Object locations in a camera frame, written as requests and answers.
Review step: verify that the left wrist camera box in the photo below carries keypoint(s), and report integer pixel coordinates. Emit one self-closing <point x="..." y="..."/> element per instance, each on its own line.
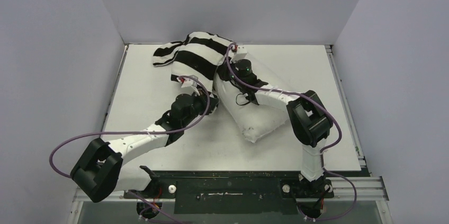
<point x="189" y="82"/>

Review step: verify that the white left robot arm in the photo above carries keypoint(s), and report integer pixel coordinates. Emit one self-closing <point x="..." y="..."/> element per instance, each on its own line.
<point x="100" y="169"/>

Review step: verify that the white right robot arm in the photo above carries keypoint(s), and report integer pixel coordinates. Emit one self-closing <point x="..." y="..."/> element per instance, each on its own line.
<point x="307" y="115"/>

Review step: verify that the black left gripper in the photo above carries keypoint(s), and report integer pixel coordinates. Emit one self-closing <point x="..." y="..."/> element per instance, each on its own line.
<point x="203" y="99"/>

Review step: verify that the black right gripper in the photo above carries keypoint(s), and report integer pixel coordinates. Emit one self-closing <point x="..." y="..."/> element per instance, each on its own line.
<point x="225" y="73"/>

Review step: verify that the black metal base rail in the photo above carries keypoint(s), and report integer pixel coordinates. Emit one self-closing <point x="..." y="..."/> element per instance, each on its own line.
<point x="241" y="197"/>

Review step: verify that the black white striped pillowcase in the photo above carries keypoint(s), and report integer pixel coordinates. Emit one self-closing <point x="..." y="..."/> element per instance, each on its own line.
<point x="199" y="55"/>

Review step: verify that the white pillow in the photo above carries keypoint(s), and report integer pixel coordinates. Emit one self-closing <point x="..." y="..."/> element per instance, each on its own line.
<point x="254" y="121"/>

